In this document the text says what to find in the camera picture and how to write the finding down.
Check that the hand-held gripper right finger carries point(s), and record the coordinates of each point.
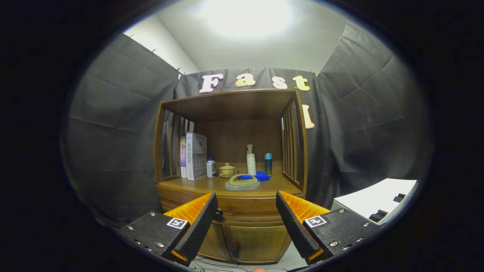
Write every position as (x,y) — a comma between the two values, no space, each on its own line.
(295,226)

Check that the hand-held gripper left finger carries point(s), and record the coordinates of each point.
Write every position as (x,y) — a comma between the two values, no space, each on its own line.
(196,226)

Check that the black round drawer knob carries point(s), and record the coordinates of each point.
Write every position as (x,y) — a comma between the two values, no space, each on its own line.
(218,214)

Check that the brown wooden drawer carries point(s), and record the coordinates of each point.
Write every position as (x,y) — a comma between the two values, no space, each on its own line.
(245,206)

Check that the wooden cabinet door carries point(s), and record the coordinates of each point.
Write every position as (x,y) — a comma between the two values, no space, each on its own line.
(261,241)
(213,243)

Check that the wooden cabinet countertop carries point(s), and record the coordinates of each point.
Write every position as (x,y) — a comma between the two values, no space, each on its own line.
(204,186)

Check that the white plastic drawer unit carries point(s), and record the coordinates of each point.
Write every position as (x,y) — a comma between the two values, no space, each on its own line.
(370,196)

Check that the brown wooden cabinet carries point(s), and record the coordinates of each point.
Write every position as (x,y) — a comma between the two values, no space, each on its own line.
(230,105)

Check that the blue folded cloth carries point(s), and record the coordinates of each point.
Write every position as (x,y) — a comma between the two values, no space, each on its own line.
(262,176)

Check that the white lotion bottle blue cap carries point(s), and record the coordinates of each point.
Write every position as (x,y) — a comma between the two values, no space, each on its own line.
(211,168)

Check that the yellow lidded teacup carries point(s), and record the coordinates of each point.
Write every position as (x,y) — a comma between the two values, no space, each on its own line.
(227,170)

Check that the clear blue bottle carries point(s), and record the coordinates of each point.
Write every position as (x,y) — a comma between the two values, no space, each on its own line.
(268,164)

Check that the thin purple book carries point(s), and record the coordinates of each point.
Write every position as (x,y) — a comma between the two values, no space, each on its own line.
(183,158)

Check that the thick white patterned book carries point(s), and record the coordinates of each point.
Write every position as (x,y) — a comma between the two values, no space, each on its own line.
(196,155)

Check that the white pump bottle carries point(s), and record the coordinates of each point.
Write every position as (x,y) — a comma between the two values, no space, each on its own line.
(251,162)

